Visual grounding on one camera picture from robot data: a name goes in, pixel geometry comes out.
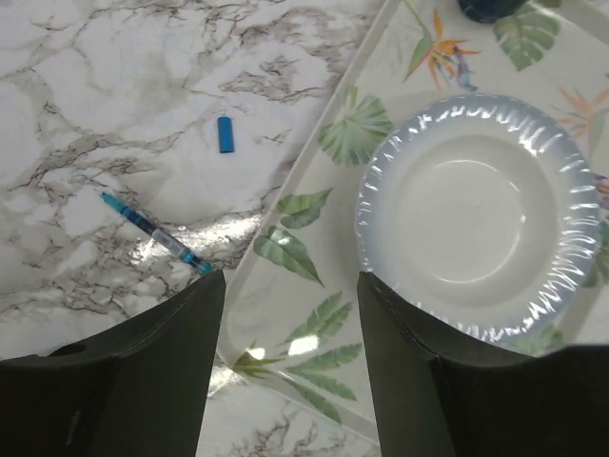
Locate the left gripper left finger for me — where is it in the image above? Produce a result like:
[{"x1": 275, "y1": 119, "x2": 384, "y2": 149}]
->
[{"x1": 1, "y1": 271, "x2": 226, "y2": 456}]

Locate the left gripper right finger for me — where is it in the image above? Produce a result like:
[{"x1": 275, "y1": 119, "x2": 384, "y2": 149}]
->
[{"x1": 358, "y1": 272, "x2": 608, "y2": 456}]

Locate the blue pen cap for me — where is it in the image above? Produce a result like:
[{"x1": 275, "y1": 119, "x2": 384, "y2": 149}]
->
[{"x1": 217, "y1": 116, "x2": 235, "y2": 153}]

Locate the transparent blue pen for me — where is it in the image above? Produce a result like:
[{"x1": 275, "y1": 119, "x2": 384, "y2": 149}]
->
[{"x1": 100, "y1": 191, "x2": 213, "y2": 275}]

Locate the floral serving tray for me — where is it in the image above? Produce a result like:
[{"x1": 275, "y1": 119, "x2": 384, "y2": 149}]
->
[{"x1": 219, "y1": 1, "x2": 608, "y2": 437}]

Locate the white blue-rimmed plate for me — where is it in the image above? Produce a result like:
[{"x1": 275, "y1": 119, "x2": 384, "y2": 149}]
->
[{"x1": 354, "y1": 92, "x2": 600, "y2": 346}]

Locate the dark blue mug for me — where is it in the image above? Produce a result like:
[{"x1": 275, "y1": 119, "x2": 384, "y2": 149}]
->
[{"x1": 457, "y1": 0, "x2": 527, "y2": 24}]

